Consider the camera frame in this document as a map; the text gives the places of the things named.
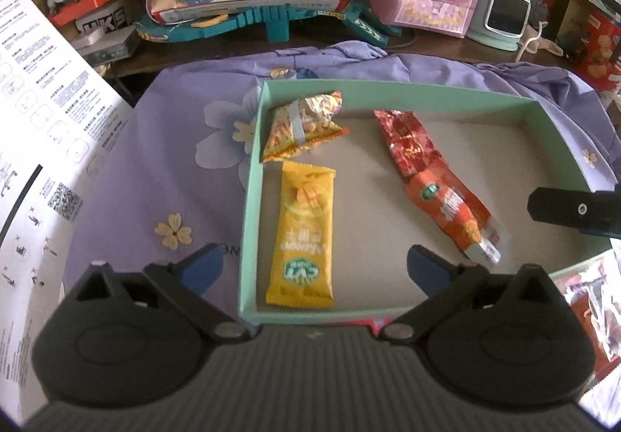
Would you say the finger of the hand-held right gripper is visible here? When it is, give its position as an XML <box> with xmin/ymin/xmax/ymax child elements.
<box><xmin>526</xmin><ymin>187</ymin><xmax>621</xmax><ymax>239</ymax></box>

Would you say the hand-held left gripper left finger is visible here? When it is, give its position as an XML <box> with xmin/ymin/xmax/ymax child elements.
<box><xmin>61</xmin><ymin>243</ymin><xmax>248</xmax><ymax>344</ymax></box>

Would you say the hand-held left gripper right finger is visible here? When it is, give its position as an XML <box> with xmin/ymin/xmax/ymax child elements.
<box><xmin>379</xmin><ymin>245</ymin><xmax>566</xmax><ymax>345</ymax></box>

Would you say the orange long snack packet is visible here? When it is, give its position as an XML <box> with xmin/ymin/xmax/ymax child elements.
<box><xmin>404</xmin><ymin>169</ymin><xmax>503</xmax><ymax>269</ymax></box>

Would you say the mint green cardboard box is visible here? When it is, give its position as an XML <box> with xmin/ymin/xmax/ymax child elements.
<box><xmin>238</xmin><ymin>79</ymin><xmax>615</xmax><ymax>327</ymax></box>

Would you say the yellow long snack packet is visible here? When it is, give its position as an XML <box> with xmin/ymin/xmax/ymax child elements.
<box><xmin>265</xmin><ymin>160</ymin><xmax>337</xmax><ymax>309</ymax></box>

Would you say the shiny red patterned snack packet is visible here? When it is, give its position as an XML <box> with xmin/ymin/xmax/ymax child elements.
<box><xmin>373</xmin><ymin>109</ymin><xmax>441</xmax><ymax>184</ymax></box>

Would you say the orange silver taped snack bag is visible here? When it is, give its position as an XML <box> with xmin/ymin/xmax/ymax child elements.
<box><xmin>261</xmin><ymin>91</ymin><xmax>351</xmax><ymax>165</ymax></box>

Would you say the red white snack packet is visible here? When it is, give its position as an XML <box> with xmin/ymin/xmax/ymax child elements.
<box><xmin>550</xmin><ymin>249</ymin><xmax>621</xmax><ymax>363</ymax></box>

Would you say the purple floral cloth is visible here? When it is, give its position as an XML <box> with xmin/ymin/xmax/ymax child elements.
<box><xmin>58</xmin><ymin>40</ymin><xmax>621</xmax><ymax>331</ymax></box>

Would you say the red biscuit box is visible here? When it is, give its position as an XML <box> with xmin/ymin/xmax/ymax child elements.
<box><xmin>552</xmin><ymin>0</ymin><xmax>621</xmax><ymax>94</ymax></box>

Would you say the beige cloth pouch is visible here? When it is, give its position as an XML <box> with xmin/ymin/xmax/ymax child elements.
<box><xmin>515</xmin><ymin>21</ymin><xmax>564</xmax><ymax>60</ymax></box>

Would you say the white printed instruction sheet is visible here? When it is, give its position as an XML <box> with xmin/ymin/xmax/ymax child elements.
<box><xmin>0</xmin><ymin>0</ymin><xmax>135</xmax><ymax>423</ymax></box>

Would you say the grey printed box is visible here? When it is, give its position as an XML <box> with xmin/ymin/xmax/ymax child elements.
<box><xmin>73</xmin><ymin>0</ymin><xmax>140</xmax><ymax>65</ymax></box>

